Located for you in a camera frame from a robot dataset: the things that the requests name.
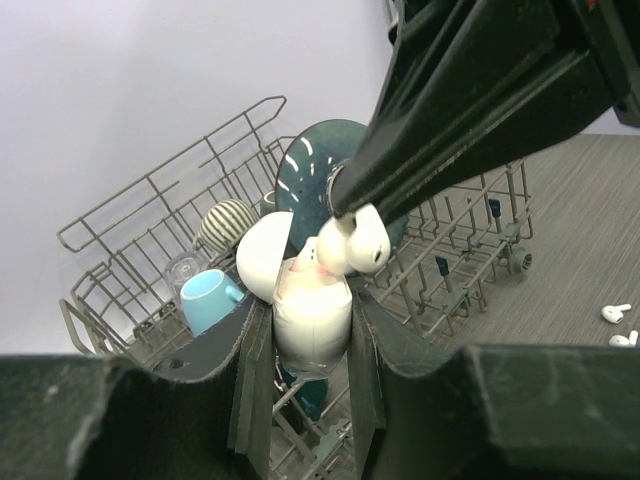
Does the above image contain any wire dish rack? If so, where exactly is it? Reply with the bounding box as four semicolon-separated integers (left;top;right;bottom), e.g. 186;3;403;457
57;94;536;480

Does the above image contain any striped ceramic mug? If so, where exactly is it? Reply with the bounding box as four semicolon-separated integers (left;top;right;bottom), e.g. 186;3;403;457
192;199;259;254

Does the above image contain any light blue mug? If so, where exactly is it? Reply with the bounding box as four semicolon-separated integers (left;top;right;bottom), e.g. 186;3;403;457
180;269;245;337

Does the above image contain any oval white charging case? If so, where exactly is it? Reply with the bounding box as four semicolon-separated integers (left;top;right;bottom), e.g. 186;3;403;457
236;212;352;380

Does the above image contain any small white-rimmed bowl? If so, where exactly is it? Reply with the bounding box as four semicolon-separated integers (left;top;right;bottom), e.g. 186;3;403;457
259;190;277;217

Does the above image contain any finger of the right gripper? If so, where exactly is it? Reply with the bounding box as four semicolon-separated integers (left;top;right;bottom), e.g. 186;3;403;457
329;1;585;220
369;49;612;220

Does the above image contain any large teal plate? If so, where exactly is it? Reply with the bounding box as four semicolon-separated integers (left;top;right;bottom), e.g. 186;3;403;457
274;119;406;254

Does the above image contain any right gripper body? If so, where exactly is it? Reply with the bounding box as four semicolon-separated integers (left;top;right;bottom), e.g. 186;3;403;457
552;0;639;125

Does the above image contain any white stem earbud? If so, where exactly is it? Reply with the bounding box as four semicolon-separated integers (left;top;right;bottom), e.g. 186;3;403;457
600;303;632;324
608;330;639;348

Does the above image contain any dark teal mug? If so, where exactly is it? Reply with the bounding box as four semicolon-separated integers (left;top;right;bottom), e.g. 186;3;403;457
274;362;329;421

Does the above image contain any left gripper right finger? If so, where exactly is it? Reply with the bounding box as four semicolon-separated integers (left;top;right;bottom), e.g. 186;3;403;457
348;287;639;479

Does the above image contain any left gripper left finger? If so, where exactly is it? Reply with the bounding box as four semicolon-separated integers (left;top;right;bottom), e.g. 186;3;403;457
1;297;275;479

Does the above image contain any clear glass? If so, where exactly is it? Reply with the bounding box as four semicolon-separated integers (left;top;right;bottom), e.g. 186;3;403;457
162;250;209;303

